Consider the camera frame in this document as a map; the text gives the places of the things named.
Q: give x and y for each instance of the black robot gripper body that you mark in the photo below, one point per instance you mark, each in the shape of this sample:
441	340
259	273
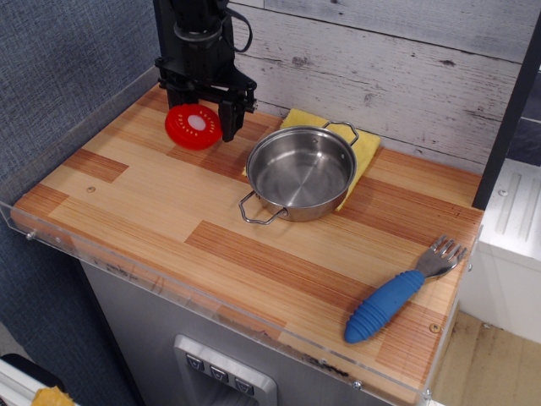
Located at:
200	66

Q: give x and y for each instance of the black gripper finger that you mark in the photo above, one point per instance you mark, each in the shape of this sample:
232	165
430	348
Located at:
231	115

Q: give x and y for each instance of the red tomato half toy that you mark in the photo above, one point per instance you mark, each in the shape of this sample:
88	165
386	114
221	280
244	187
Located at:
193	126

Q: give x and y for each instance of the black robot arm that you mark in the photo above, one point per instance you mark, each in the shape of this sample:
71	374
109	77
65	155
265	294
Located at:
201	16

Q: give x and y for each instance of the small stainless steel pot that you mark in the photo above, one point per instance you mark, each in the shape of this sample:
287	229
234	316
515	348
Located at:
301	171

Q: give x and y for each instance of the yellow cloth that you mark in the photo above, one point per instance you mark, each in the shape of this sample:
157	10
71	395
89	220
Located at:
365	148

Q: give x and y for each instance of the clear acrylic edge guard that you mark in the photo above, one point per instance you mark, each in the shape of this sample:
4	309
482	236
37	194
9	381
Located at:
304	299

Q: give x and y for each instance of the grey toy fridge cabinet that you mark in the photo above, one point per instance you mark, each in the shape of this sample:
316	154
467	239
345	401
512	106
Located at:
180	354

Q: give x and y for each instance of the white toy sink unit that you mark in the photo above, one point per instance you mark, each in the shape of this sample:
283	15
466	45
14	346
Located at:
502	283

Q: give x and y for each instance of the blue handled metal fork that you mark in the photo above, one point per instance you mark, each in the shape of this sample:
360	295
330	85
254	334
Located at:
376	311

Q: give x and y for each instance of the black vertical post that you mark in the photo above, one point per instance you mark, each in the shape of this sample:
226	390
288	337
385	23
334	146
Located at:
513	112

